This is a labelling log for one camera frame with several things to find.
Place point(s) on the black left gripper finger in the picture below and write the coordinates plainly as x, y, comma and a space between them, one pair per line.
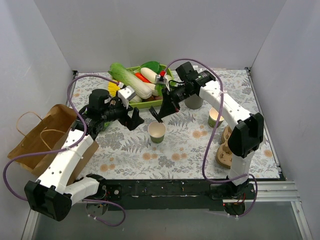
131, 123
136, 119

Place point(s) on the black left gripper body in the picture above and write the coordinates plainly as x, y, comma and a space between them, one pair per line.
127, 116

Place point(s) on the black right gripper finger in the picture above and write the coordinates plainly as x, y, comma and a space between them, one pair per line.
169, 106
155, 114

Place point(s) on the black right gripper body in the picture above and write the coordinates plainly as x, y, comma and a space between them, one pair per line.
168, 103

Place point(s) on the green paper coffee cup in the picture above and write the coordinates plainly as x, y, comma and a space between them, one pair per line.
156, 131

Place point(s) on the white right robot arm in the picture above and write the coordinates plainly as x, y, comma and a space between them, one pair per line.
247, 128

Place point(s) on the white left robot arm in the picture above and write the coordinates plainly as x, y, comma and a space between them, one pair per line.
51, 194

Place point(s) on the green plastic tray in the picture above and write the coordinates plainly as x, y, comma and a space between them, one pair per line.
155, 100

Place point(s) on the bok choy toy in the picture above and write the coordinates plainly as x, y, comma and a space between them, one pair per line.
160, 87

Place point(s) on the yellow napa cabbage toy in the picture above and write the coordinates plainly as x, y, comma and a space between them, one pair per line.
113, 88

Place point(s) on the white radish toy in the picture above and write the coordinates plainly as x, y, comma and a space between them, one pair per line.
149, 74

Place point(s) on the green leafy vegetable toy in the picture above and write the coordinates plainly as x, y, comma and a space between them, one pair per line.
154, 66

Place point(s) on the green napa cabbage toy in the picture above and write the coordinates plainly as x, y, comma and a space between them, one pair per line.
121, 74

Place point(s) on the floral table mat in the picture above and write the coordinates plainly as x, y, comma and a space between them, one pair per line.
124, 154

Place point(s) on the brown cardboard cup carrier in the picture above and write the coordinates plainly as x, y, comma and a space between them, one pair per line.
224, 155

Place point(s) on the brown paper bag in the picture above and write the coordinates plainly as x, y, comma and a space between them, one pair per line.
49, 134

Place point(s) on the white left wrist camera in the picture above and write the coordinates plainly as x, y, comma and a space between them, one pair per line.
126, 94

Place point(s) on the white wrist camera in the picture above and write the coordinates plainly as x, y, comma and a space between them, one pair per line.
126, 94
163, 79

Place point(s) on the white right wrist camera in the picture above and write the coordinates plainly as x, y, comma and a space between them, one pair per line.
163, 79

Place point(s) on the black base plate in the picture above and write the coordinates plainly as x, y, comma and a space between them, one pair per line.
173, 194

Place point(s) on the aluminium frame rail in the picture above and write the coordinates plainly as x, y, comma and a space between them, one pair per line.
275, 213

